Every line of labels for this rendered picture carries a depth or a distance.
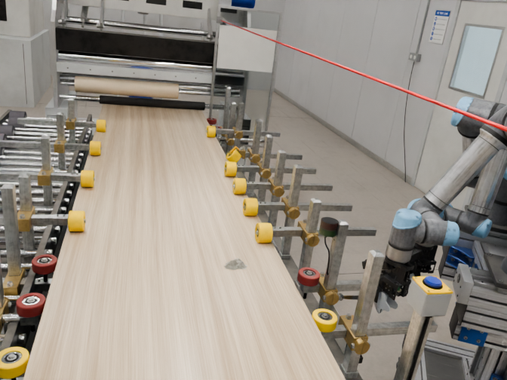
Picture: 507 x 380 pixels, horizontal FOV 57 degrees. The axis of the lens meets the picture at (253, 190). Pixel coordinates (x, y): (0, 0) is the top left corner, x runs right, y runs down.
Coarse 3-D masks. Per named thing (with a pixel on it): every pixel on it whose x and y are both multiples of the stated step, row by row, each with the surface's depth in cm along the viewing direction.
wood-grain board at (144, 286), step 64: (128, 128) 323; (192, 128) 342; (128, 192) 222; (192, 192) 231; (64, 256) 164; (128, 256) 169; (192, 256) 174; (256, 256) 180; (64, 320) 134; (128, 320) 137; (192, 320) 140; (256, 320) 144
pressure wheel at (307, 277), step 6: (300, 270) 173; (306, 270) 174; (312, 270) 174; (300, 276) 170; (306, 276) 170; (312, 276) 170; (318, 276) 171; (300, 282) 171; (306, 282) 169; (312, 282) 169; (318, 282) 172; (306, 294) 175
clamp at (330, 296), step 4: (320, 280) 175; (320, 284) 173; (320, 288) 173; (324, 288) 170; (320, 292) 173; (324, 292) 169; (328, 292) 169; (332, 292) 169; (336, 292) 170; (320, 296) 173; (324, 296) 169; (328, 296) 168; (332, 296) 168; (336, 296) 168; (324, 300) 170; (328, 300) 168; (332, 300) 169; (336, 300) 169; (328, 304) 169; (332, 304) 169
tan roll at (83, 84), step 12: (60, 84) 367; (72, 84) 368; (84, 84) 366; (96, 84) 368; (108, 84) 370; (120, 84) 373; (132, 84) 375; (144, 84) 378; (156, 84) 380; (168, 84) 383; (144, 96) 382; (156, 96) 383; (168, 96) 385
